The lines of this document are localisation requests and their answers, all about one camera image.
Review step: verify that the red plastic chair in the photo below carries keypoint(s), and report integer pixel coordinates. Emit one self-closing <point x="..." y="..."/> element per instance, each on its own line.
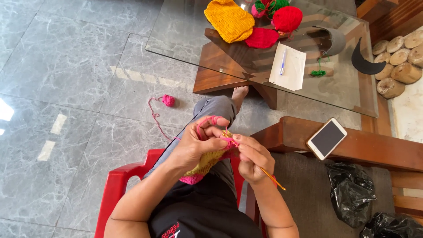
<point x="115" y="185"/>

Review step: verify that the black cap visor piece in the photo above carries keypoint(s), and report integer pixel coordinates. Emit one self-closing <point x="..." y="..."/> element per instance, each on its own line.
<point x="362" y="64"/>

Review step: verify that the golden crochet hook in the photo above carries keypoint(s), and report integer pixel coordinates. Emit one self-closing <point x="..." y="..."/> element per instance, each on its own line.
<point x="272" y="178"/>

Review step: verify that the green yarn scrap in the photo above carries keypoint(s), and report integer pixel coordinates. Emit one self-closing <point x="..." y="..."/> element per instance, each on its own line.
<point x="319" y="72"/>

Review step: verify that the red crocheted piece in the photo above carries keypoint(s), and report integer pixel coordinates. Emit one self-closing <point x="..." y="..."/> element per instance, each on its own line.
<point x="261" y="38"/>

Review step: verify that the person's black shirt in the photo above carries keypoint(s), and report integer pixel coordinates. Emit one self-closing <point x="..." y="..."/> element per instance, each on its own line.
<point x="198" y="211"/>

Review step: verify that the grey cap visor piece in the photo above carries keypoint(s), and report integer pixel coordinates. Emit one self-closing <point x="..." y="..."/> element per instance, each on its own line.
<point x="337" y="41"/>

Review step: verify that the wooden sofa frame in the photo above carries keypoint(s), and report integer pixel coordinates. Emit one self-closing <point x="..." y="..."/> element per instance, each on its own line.
<point x="373" y="148"/>

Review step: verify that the glass-top wooden coffee table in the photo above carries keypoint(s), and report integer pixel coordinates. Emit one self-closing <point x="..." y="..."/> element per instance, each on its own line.
<point x="231" y="62"/>

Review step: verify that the blue and white pen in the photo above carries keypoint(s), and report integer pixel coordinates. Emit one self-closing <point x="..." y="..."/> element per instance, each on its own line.
<point x="283" y="62"/>

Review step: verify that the person's left hand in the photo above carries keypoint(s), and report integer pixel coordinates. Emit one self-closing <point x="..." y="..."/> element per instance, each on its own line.
<point x="186" y="148"/>

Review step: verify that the person's bare foot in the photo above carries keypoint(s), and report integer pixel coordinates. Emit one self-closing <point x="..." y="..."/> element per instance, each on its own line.
<point x="239" y="94"/>

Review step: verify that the pile of wooden log slices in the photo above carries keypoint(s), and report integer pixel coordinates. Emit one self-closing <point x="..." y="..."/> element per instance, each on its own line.
<point x="401" y="62"/>

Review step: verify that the grey sofa cushion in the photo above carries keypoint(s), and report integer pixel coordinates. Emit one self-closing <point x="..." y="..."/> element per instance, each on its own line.
<point x="304" y="198"/>

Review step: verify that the pink and green yarn ball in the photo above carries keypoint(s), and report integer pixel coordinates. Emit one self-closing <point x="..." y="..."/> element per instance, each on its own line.
<point x="257" y="11"/>

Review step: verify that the pink yarn ball with strand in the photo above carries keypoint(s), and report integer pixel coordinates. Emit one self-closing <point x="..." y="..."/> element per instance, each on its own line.
<point x="168" y="100"/>

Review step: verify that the brown wooden furniture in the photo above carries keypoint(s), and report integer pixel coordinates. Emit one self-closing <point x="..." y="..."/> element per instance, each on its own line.
<point x="393" y="16"/>

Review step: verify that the white smartphone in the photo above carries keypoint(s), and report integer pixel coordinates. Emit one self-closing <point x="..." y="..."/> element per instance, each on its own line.
<point x="326" y="138"/>

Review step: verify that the black plastic bag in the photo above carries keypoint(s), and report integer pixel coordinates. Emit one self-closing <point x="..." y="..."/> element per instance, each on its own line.
<point x="350" y="195"/>
<point x="393" y="228"/>

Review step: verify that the yellow and pink crochet work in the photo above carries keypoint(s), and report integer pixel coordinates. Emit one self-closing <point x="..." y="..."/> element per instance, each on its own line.
<point x="205" y="163"/>

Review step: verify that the white paper sheet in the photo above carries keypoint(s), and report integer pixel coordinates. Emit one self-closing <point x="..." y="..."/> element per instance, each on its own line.
<point x="292" y="71"/>

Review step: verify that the yellow crocheted piece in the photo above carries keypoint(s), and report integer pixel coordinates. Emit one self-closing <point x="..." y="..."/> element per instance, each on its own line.
<point x="229" y="21"/>

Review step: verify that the person's grey trousers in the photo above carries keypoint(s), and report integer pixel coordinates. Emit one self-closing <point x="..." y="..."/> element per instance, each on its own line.
<point x="214" y="107"/>

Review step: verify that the red yarn ball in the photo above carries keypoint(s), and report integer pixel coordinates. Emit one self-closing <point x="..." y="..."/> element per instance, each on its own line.
<point x="287" y="18"/>

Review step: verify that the person's right hand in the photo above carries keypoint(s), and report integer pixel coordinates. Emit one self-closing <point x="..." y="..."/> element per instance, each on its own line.
<point x="261" y="158"/>

